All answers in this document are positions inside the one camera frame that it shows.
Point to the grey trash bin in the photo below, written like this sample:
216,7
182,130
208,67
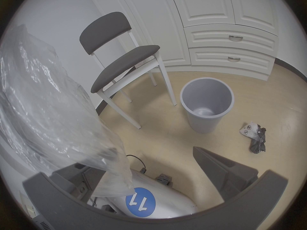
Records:
206,92

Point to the white chair with grey cushions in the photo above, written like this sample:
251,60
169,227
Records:
124,61

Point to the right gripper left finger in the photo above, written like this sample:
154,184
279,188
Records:
72,181

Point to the clear plastic bag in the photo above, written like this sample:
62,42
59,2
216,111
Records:
48,104

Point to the black plastic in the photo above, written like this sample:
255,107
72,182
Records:
257,146

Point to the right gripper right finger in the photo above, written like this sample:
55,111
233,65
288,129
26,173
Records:
223,176

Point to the white wardrobe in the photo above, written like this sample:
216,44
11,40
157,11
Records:
206,3

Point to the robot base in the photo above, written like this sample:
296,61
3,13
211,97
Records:
168,200

